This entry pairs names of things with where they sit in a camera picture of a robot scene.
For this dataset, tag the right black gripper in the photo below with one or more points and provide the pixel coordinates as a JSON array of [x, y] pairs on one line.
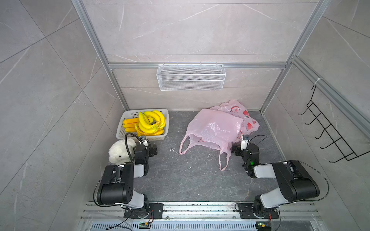
[[238, 150]]

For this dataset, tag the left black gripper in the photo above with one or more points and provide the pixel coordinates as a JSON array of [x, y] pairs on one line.
[[150, 150]]

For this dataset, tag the pink plastic bag front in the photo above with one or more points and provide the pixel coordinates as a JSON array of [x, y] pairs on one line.
[[216, 130]]

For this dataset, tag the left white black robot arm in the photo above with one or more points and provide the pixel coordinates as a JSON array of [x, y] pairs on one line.
[[116, 187]]

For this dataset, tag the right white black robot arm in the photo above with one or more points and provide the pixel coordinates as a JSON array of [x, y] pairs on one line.
[[294, 182]]

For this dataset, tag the orange yellow banana bunch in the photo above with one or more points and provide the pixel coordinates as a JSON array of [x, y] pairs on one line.
[[135, 125]]

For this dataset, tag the pink strawberry plastic bag rear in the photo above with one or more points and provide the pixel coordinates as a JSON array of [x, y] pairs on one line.
[[235, 108]]

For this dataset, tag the white plush toy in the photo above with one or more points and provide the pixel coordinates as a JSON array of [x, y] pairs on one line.
[[118, 153]]

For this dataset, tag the white plastic basket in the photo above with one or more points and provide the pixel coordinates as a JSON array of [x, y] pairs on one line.
[[121, 131]]

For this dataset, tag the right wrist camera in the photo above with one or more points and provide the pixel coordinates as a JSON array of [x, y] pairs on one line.
[[244, 142]]

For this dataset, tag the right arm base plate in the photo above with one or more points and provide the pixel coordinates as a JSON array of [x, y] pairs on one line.
[[249, 210]]

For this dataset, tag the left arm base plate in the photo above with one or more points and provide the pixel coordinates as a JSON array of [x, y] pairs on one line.
[[156, 210]]

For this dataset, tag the white wire mesh shelf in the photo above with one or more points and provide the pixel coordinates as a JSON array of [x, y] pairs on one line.
[[184, 77]]

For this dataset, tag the aluminium mounting rail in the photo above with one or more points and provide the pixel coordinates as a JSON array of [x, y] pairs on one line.
[[201, 216]]

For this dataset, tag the black wire hook rack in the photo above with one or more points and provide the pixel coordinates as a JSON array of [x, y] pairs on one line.
[[337, 140]]

